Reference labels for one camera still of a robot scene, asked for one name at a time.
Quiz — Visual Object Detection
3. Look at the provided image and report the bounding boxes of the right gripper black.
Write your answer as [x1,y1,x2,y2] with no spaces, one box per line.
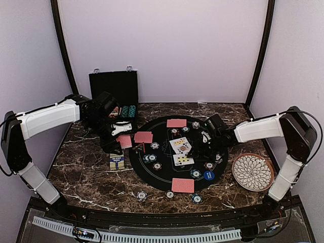
[187,134,224,162]

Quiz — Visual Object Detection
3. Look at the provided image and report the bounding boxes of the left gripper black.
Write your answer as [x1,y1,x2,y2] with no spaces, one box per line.
[85,114,123,155]

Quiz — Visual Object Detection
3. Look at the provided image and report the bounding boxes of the red playing card deck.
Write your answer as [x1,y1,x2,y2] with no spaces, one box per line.
[116,135,132,149]

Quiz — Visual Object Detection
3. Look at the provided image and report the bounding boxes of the blue white chip mat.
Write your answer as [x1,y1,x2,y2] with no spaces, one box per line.
[150,142,159,149]
[215,154,223,164]

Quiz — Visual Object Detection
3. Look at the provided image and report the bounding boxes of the red triangle dealer marker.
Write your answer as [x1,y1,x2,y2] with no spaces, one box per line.
[133,143,146,153]

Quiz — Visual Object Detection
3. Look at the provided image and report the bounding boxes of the blue small blind button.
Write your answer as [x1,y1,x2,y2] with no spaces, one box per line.
[204,171,216,181]

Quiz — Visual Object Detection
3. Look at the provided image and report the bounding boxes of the face-up card yellow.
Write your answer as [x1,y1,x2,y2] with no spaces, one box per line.
[173,154,194,166]

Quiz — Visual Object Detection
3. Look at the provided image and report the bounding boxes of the dealt red card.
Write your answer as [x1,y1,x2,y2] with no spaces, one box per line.
[167,118,187,128]
[134,131,153,143]

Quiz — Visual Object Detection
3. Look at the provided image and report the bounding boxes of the dealt red cards front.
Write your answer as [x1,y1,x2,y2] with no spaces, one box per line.
[171,178,194,193]

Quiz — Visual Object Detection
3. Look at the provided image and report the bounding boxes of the blue green chip stack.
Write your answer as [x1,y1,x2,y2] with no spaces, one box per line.
[190,193,203,204]

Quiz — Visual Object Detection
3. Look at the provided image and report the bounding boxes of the blue white chip stack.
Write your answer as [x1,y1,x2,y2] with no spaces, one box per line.
[137,191,147,202]

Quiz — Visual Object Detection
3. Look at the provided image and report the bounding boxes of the red white chip stack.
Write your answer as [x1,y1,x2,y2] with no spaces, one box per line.
[166,191,174,199]

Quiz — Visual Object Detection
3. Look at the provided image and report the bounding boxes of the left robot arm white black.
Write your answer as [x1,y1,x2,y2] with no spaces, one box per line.
[1,92,132,221]

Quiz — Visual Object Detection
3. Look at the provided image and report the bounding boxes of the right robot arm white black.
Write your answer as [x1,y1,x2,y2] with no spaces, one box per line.
[188,106,323,220]

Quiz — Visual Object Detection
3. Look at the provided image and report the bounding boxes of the wooden card holder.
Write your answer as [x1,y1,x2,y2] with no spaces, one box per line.
[109,154,125,171]

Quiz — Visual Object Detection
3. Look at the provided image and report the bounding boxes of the card box in case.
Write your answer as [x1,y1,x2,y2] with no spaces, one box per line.
[109,107,119,118]

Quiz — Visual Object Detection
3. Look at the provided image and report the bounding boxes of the teal chips in case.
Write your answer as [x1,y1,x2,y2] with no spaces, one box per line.
[120,105,136,118]

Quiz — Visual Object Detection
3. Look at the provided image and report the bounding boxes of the floral patterned ceramic plate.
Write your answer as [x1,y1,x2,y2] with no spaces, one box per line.
[232,153,274,192]

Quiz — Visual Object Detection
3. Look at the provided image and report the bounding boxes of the round black poker mat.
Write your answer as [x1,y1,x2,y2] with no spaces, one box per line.
[129,115,228,191]

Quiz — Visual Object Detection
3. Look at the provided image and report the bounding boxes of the black poker chip case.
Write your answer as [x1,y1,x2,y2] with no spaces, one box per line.
[89,70,139,128]

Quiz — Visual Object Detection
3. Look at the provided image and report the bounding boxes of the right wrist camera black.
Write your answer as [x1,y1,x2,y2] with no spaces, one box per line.
[205,114,228,136]

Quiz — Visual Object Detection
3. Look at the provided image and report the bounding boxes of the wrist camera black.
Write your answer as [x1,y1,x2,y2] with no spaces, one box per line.
[95,92,119,115]
[205,114,228,136]

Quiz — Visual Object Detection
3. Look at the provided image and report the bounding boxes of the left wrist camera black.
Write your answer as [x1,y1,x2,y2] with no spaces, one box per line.
[95,92,119,115]

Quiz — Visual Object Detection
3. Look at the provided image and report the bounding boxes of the white cable duct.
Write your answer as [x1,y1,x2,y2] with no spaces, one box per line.
[32,216,241,242]

